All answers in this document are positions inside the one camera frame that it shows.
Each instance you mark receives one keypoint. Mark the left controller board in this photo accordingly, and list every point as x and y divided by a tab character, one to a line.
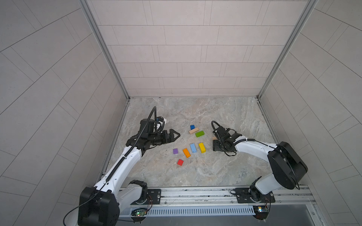
140	212

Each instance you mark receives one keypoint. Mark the orange wood block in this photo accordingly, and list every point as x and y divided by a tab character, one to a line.
187	153

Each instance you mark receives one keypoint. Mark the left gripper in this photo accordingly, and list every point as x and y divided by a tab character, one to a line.
164	141

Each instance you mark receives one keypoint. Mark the light blue wood block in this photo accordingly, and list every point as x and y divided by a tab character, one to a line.
193	148

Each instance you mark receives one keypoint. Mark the vent grille strip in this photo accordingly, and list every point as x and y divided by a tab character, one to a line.
181	211

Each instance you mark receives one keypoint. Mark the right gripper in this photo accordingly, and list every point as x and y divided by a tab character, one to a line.
215	148

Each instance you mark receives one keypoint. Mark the green wood block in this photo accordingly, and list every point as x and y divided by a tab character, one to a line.
199	133

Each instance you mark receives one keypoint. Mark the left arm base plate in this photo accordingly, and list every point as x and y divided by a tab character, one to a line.
153	195

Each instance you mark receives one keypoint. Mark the right controller board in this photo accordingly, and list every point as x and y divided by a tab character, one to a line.
261	212

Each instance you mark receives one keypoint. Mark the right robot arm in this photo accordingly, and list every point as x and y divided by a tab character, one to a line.
286	165

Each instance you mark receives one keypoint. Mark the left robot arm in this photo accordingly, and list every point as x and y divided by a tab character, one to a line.
102	204

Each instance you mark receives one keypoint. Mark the controller board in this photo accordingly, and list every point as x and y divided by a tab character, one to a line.
140	212
261	212

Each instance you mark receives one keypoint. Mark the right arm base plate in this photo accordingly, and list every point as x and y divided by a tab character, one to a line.
244	196

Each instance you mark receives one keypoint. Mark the red wood cube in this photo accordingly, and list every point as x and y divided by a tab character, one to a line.
180	162

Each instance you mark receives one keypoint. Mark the aluminium mounting rail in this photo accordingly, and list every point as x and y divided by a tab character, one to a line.
223	196

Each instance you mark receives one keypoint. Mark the yellow wood block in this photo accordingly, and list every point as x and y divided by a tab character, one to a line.
202	147

